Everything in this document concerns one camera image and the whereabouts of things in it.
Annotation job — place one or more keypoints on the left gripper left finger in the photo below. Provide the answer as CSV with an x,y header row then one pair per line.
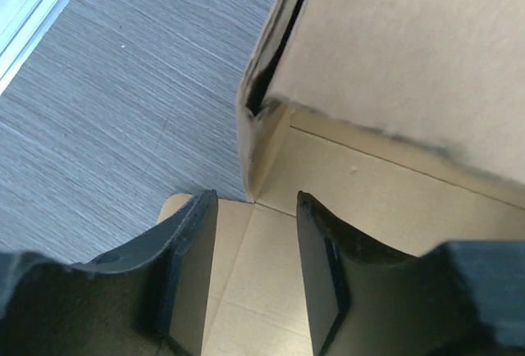
x,y
148,296

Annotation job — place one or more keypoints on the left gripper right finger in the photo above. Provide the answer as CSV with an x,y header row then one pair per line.
x,y
365,298

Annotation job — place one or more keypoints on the brown cardboard box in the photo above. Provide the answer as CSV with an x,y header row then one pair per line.
x,y
405,118

